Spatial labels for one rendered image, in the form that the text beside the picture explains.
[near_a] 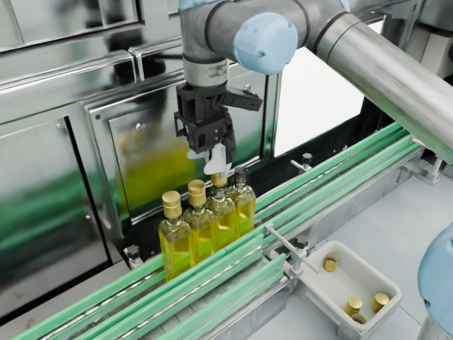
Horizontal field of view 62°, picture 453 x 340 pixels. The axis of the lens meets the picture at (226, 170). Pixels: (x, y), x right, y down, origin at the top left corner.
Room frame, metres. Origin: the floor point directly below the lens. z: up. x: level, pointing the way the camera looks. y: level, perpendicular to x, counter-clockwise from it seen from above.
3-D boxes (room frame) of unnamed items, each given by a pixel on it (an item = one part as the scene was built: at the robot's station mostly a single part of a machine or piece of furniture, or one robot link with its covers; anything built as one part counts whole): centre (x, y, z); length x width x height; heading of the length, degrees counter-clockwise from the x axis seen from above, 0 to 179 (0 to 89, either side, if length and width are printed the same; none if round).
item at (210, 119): (0.59, 0.04, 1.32); 0.09 x 0.08 x 0.12; 127
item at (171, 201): (0.54, 0.11, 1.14); 0.04 x 0.04 x 0.04
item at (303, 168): (0.89, -0.22, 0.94); 0.07 x 0.04 x 0.13; 38
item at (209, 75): (0.59, 0.03, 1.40); 0.08 x 0.08 x 0.05
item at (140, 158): (0.87, -0.10, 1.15); 0.90 x 0.03 x 0.34; 128
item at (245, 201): (0.64, -0.03, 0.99); 0.06 x 0.06 x 0.21; 38
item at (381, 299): (0.54, -0.39, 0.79); 0.04 x 0.04 x 0.04
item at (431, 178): (0.97, -0.66, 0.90); 0.17 x 0.05 x 0.22; 38
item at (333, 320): (0.59, -0.29, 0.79); 0.27 x 0.17 x 0.08; 38
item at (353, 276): (0.57, -0.31, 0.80); 0.22 x 0.17 x 0.09; 38
